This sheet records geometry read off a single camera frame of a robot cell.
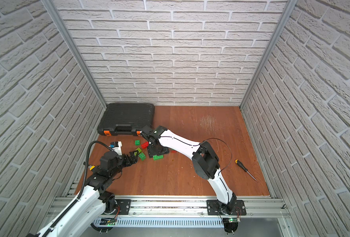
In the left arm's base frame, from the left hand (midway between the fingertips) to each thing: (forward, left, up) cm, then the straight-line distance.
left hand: (134, 150), depth 82 cm
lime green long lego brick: (+6, 0, -11) cm, 12 cm away
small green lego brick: (0, -3, -8) cm, 9 cm away
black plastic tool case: (+26, +11, -3) cm, 28 cm away
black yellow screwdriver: (-3, -62, -8) cm, 63 cm away
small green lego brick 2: (+11, +2, -10) cm, 15 cm away
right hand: (0, -14, -4) cm, 15 cm away
